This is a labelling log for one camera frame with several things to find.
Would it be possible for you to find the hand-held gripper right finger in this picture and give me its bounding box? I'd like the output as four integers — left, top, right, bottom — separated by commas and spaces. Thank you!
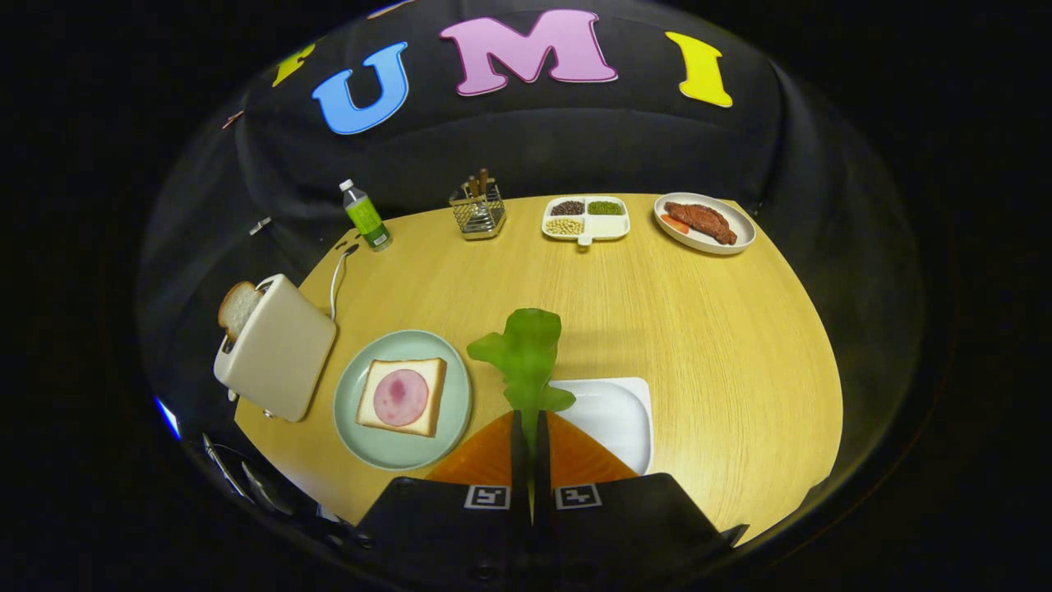
534, 409, 750, 582

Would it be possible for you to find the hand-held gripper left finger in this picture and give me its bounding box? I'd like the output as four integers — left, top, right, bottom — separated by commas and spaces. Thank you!
349, 409, 533, 582

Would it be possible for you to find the green lettuce leaf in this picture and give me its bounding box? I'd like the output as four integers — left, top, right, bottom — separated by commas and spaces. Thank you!
466, 308, 577, 449

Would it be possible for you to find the toasted bread slice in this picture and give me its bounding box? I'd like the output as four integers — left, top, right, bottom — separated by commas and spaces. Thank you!
217, 280, 264, 343

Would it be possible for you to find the white square plate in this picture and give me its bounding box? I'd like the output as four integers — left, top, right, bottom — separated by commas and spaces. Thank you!
547, 377, 655, 476

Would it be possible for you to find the bread slice under ham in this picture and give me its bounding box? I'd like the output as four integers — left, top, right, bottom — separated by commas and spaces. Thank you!
355, 357, 448, 438

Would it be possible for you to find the pink ham slice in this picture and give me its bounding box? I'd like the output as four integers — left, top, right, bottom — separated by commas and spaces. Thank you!
373, 368, 430, 428

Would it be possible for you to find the round pale green plate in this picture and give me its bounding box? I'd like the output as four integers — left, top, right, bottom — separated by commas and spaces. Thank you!
333, 330, 473, 471

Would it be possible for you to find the white divided dish with beans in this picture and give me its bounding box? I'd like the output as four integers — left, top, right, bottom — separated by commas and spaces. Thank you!
541, 195, 631, 247

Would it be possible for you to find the white toaster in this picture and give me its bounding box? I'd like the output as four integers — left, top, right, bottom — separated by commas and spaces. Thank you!
213, 274, 338, 423

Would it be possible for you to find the green label plastic bottle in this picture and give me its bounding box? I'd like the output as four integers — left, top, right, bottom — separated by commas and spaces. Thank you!
339, 179, 393, 252

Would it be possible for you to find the brown steak piece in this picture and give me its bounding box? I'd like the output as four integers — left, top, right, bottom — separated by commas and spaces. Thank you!
664, 201, 738, 246

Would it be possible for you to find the white oval plate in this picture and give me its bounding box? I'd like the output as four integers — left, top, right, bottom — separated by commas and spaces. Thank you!
653, 192, 757, 256

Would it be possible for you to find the black backdrop cloth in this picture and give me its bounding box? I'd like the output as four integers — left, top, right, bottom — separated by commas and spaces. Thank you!
136, 0, 930, 461

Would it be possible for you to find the metal wire utensil holder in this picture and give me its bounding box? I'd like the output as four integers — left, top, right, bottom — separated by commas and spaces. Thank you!
449, 183, 507, 241

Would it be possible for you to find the white toaster cable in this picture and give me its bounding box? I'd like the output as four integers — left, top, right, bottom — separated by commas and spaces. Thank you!
329, 243, 361, 321

